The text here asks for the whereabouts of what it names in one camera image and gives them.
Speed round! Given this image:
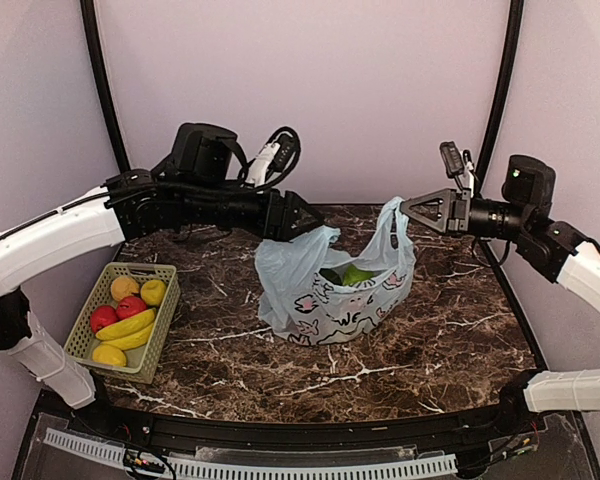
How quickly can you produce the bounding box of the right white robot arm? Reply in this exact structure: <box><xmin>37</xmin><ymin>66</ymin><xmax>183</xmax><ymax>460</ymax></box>
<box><xmin>400</xmin><ymin>155</ymin><xmax>600</xmax><ymax>434</ymax></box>

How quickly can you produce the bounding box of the red apple right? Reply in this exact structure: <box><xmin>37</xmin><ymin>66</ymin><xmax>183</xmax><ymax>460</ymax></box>
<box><xmin>116</xmin><ymin>295</ymin><xmax>147</xmax><ymax>320</ymax></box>

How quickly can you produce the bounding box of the black front table rail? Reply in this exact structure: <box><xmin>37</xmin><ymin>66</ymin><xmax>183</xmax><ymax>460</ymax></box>
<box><xmin>72</xmin><ymin>402</ymin><xmax>546</xmax><ymax>458</ymax></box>

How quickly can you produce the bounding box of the right black frame post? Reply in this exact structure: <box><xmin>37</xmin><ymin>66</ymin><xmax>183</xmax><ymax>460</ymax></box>
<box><xmin>476</xmin><ymin>0</ymin><xmax>524</xmax><ymax>181</ymax></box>

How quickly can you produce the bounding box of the light blue plastic bag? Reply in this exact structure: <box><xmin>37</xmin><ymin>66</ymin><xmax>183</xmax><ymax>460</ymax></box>
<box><xmin>254</xmin><ymin>197</ymin><xmax>416</xmax><ymax>346</ymax></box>

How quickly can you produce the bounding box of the green fruit in bag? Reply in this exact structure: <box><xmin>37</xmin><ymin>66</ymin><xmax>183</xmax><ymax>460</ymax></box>
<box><xmin>342</xmin><ymin>264</ymin><xmax>375</xmax><ymax>286</ymax></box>

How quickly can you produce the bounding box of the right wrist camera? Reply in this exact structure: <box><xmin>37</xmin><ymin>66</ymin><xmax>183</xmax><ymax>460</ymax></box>
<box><xmin>439</xmin><ymin>141</ymin><xmax>478</xmax><ymax>194</ymax></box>

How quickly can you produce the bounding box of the black frame post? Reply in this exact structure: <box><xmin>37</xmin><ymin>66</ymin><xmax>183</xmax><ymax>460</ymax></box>
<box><xmin>79</xmin><ymin>0</ymin><xmax>131</xmax><ymax>174</ymax></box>
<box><xmin>476</xmin><ymin>0</ymin><xmax>524</xmax><ymax>181</ymax></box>

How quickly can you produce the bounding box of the yellow pear in basket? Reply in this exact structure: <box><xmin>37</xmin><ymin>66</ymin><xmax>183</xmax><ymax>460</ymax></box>
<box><xmin>140</xmin><ymin>279</ymin><xmax>167</xmax><ymax>307</ymax></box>

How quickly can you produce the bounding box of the yellow banana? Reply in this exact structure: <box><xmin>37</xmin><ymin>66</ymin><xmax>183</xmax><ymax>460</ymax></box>
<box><xmin>96</xmin><ymin>308</ymin><xmax>156</xmax><ymax>341</ymax></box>
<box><xmin>102</xmin><ymin>323</ymin><xmax>155</xmax><ymax>351</ymax></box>

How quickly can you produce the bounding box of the orange fruit in basket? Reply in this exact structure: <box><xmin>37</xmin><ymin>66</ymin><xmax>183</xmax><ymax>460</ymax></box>
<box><xmin>110</xmin><ymin>276</ymin><xmax>140</xmax><ymax>302</ymax></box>

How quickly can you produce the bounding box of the white slotted cable duct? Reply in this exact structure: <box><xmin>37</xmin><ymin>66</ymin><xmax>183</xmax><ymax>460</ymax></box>
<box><xmin>43</xmin><ymin>428</ymin><xmax>458</xmax><ymax>479</ymax></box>

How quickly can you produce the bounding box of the upper yellow banana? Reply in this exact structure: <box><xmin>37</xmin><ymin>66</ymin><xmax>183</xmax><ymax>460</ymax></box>
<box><xmin>96</xmin><ymin>308</ymin><xmax>156</xmax><ymax>341</ymax></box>

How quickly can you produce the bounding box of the red apple left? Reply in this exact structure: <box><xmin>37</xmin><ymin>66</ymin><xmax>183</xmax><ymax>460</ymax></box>
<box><xmin>90</xmin><ymin>305</ymin><xmax>119</xmax><ymax>334</ymax></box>

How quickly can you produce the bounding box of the yellow lemon in basket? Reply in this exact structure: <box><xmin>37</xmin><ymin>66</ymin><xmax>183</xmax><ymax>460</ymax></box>
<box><xmin>92</xmin><ymin>343</ymin><xmax>127</xmax><ymax>367</ymax></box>

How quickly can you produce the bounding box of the left black frame post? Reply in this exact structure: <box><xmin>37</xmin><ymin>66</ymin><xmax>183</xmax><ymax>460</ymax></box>
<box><xmin>79</xmin><ymin>0</ymin><xmax>131</xmax><ymax>174</ymax></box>

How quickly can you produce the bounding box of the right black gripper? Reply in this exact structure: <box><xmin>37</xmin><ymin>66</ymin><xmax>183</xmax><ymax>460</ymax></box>
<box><xmin>401</xmin><ymin>185</ymin><xmax>532</xmax><ymax>240</ymax></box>

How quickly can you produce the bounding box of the red apple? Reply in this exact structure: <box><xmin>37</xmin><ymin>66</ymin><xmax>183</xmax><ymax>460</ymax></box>
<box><xmin>116</xmin><ymin>295</ymin><xmax>147</xmax><ymax>320</ymax></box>
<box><xmin>90</xmin><ymin>305</ymin><xmax>119</xmax><ymax>334</ymax></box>

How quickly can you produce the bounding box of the lower yellow banana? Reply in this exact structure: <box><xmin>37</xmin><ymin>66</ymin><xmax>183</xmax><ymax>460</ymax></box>
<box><xmin>102</xmin><ymin>323</ymin><xmax>155</xmax><ymax>351</ymax></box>

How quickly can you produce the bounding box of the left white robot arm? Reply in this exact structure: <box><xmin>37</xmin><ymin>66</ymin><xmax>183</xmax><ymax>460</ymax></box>
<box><xmin>0</xmin><ymin>123</ymin><xmax>324</xmax><ymax>436</ymax></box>

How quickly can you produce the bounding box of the green perforated plastic basket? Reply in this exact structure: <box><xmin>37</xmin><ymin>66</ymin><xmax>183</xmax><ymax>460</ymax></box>
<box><xmin>64</xmin><ymin>262</ymin><xmax>180</xmax><ymax>384</ymax></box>

